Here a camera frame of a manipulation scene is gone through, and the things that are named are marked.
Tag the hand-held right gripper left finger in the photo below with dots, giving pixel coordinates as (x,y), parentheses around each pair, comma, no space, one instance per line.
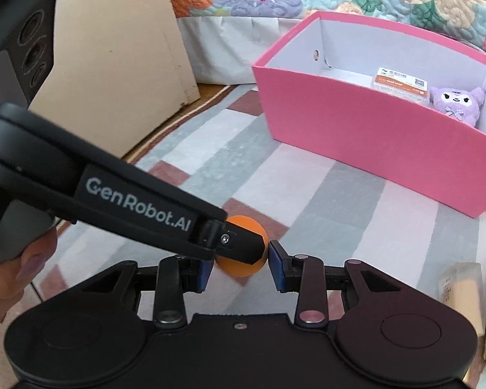
(205,275)

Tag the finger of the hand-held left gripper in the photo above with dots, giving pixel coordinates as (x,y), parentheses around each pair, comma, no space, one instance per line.
(245,247)

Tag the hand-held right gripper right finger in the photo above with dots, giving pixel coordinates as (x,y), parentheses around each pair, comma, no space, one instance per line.
(276,267)

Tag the orange ball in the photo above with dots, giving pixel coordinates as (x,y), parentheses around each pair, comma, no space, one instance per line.
(243,270)

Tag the pink storage box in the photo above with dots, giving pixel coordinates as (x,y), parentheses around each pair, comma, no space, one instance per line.
(368,137)

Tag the clear dental floss box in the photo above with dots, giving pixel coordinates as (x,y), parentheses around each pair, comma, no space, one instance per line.
(401,83)

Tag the person's left hand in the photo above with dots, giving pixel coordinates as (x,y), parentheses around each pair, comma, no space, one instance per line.
(20,279)

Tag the striped rug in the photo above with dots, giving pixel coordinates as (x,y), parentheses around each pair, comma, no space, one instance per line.
(307,194)

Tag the beige cabinet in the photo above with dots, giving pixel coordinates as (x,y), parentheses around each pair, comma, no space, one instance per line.
(113,48)

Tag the cream packet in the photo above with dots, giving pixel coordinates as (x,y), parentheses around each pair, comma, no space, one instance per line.
(461,295)

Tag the purple plush toy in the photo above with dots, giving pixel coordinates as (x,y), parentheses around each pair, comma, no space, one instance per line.
(457,103)

